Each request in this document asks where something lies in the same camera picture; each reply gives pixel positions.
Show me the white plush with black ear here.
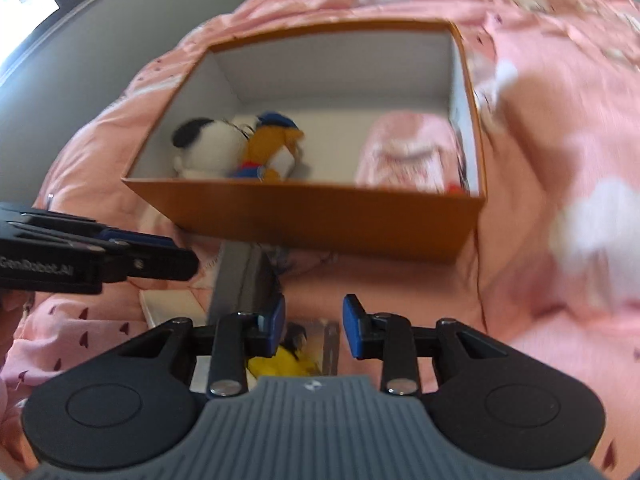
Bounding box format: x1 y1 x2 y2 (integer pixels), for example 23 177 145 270
171 117 246 179

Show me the pink printed blanket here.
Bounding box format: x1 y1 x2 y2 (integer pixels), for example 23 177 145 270
0 0 640 476

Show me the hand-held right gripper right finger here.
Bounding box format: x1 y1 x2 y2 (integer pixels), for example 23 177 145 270
341 294 511 396

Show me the pink cloth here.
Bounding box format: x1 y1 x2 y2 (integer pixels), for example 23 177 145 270
354 112 461 193

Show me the photo print box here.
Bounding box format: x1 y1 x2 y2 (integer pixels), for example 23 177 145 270
287 319 342 377

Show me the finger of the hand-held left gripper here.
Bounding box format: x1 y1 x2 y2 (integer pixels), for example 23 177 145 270
22 214 177 251
102 245 200 283

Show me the orange cardboard box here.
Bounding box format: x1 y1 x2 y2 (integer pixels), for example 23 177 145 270
121 19 488 265

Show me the orange bear plush blue outfit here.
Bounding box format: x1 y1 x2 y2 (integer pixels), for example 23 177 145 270
230 112 306 182

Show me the yellow toy figure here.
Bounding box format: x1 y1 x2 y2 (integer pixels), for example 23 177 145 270
248 342 313 378

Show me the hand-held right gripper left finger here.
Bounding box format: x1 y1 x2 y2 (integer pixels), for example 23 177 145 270
102 294 287 400

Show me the grey box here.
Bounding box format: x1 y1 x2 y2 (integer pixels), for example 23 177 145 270
207 241 283 328

